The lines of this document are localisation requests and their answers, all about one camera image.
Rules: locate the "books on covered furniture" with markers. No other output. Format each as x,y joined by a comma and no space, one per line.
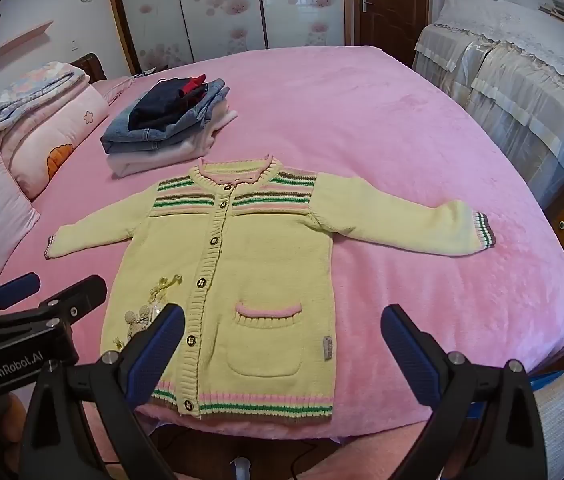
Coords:
562,12

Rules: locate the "lace-covered furniture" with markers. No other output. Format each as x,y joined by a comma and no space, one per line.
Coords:
512,90

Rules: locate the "folded dark navy garment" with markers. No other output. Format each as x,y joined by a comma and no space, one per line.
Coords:
162,102

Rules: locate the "floral sliding door wardrobe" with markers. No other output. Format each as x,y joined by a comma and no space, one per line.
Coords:
212,10

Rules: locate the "dark wooden headboard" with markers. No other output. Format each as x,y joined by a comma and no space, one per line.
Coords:
92,65

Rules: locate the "yellow knit cardigan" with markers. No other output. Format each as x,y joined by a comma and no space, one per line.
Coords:
262,260

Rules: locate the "blue plastic object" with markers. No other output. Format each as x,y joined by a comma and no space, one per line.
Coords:
547,380

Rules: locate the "folded pink quilt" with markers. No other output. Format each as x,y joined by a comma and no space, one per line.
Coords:
47,130

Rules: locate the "pink wall shelf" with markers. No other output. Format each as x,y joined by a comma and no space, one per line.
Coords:
22,40

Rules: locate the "folded floral blanket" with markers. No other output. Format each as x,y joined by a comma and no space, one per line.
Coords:
37,82

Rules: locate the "pink fleece bed blanket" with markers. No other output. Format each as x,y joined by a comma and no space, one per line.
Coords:
362,135

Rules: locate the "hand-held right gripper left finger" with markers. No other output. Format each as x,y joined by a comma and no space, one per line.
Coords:
159,340

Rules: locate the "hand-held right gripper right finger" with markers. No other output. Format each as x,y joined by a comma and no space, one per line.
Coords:
412,355

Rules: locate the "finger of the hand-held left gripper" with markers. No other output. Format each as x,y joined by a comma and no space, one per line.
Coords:
82,295
17,287

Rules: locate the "brown wooden door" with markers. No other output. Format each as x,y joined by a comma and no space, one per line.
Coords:
392,0

